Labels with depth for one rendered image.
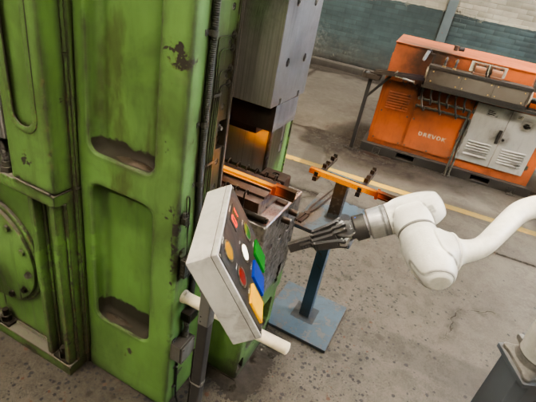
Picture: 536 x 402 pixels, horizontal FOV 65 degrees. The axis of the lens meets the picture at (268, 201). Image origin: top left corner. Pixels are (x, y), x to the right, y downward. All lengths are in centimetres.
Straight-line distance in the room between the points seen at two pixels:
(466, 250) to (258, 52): 82
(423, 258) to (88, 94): 111
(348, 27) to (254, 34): 781
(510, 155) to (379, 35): 460
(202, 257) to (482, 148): 448
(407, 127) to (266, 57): 388
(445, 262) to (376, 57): 816
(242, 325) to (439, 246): 52
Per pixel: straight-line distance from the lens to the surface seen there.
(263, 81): 138
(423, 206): 119
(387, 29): 904
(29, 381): 228
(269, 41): 135
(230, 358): 212
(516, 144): 522
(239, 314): 106
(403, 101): 504
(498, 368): 205
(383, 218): 119
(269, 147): 189
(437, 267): 108
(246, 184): 168
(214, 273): 98
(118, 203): 164
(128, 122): 146
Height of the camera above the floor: 178
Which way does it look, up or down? 30 degrees down
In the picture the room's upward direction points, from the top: 11 degrees clockwise
